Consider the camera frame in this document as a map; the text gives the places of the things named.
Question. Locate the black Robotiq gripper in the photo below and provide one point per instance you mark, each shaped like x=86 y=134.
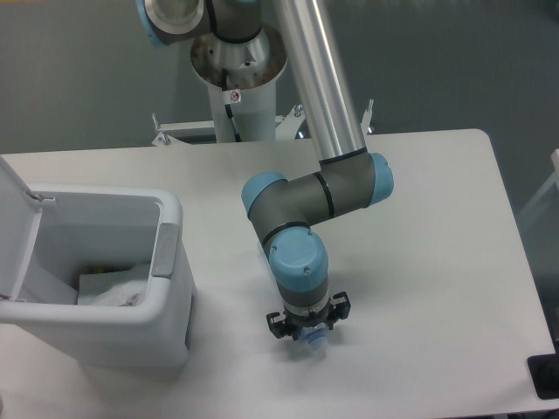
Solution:
x=283 y=325

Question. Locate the white plastic packaging bag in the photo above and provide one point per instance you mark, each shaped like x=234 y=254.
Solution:
x=137 y=278

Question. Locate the crushed clear plastic bottle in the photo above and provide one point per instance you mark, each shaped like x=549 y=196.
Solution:
x=314 y=339

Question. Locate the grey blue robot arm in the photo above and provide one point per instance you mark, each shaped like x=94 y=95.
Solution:
x=283 y=212

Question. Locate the white trash can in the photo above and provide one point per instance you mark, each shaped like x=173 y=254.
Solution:
x=100 y=230

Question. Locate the white trash can lid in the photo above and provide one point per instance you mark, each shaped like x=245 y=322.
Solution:
x=21 y=214

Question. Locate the black device at table edge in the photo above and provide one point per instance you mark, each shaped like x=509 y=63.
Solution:
x=544 y=373

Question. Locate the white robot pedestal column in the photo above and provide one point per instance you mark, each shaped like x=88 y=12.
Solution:
x=241 y=83

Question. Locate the white frame at right edge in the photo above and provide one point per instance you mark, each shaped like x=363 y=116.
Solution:
x=541 y=200

